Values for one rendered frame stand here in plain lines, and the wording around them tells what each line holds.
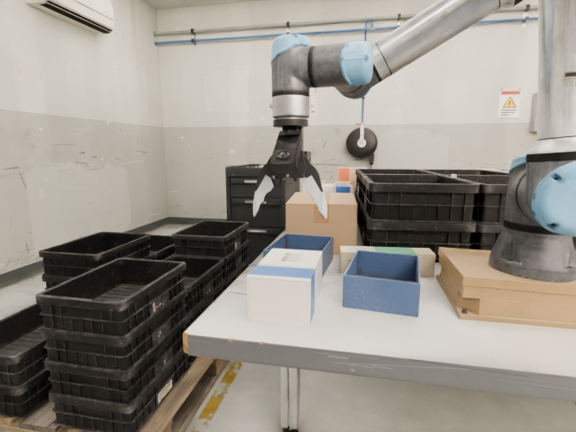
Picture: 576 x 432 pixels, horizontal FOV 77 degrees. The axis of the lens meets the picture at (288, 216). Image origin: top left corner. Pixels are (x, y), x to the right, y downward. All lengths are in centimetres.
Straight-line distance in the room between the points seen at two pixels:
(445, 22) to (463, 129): 387
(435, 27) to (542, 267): 49
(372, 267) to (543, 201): 44
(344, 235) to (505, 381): 62
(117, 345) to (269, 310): 62
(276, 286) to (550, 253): 51
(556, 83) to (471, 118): 401
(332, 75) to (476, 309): 52
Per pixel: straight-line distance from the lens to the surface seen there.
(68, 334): 131
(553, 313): 84
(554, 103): 70
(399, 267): 95
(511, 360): 70
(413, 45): 83
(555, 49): 71
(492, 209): 115
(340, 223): 112
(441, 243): 112
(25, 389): 157
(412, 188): 106
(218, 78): 498
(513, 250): 84
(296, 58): 73
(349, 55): 70
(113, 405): 134
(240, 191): 268
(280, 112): 72
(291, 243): 111
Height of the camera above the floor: 102
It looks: 10 degrees down
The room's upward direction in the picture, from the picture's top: straight up
